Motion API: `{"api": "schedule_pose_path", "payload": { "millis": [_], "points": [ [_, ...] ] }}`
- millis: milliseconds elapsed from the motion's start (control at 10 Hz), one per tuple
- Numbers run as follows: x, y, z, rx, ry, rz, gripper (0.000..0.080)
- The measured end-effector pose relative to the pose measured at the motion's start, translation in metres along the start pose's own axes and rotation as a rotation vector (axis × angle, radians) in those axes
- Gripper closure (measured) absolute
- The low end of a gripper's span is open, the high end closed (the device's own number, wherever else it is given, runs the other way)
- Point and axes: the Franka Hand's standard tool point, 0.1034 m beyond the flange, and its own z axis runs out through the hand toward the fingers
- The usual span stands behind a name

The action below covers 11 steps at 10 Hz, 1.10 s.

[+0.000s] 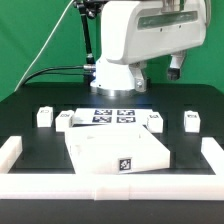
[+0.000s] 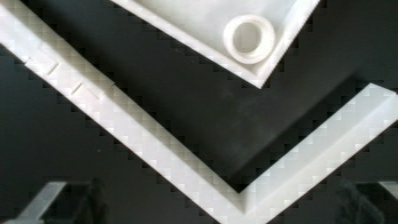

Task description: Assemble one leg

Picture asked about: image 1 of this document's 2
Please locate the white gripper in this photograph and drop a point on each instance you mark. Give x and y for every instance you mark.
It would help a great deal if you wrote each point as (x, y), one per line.
(174, 69)

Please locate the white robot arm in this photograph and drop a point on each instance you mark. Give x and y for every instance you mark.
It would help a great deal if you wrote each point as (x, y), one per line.
(132, 32)

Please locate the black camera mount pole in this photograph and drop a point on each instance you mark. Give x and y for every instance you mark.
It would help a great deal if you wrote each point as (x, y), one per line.
(88, 10)

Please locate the white fiducial tag sheet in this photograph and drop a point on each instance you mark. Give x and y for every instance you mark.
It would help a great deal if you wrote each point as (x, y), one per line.
(94, 116)

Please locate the white square table top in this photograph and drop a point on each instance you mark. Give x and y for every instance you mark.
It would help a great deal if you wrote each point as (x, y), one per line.
(115, 149)

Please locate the white U-shaped fence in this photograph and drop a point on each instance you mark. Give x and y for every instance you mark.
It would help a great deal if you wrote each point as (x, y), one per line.
(121, 187)

